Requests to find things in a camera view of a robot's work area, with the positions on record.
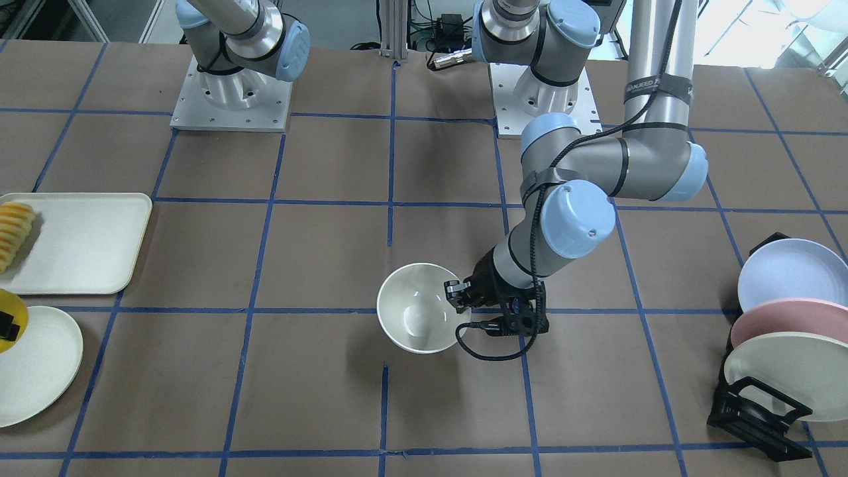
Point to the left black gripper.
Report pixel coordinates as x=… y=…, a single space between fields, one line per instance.
x=485 y=276

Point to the white ceramic bowl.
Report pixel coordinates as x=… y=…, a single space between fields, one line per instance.
x=414 y=311

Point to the yellow lemon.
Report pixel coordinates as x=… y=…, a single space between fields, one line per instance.
x=14 y=319

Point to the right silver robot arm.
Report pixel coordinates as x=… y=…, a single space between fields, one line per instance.
x=339 y=113

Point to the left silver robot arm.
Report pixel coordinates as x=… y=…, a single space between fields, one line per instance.
x=570 y=177

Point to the black dish rack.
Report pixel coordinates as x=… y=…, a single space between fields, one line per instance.
x=753 y=423

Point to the blue plate in rack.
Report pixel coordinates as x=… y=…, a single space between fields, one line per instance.
x=792 y=268

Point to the pink plate in rack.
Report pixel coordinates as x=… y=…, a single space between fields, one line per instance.
x=794 y=314

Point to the cream plate in rack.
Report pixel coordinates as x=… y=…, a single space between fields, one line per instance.
x=808 y=368

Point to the cream rectangular tray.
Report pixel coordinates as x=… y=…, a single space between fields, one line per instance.
x=81 y=243

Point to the cream round plate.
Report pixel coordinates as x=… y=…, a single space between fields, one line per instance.
x=41 y=366

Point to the sliced yellow pineapple toy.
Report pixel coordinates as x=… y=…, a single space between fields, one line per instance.
x=16 y=224

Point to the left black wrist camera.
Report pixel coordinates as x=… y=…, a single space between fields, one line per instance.
x=519 y=318

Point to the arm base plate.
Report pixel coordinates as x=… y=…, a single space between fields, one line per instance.
x=242 y=102
x=519 y=97

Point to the aluminium frame post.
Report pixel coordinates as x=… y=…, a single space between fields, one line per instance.
x=393 y=29

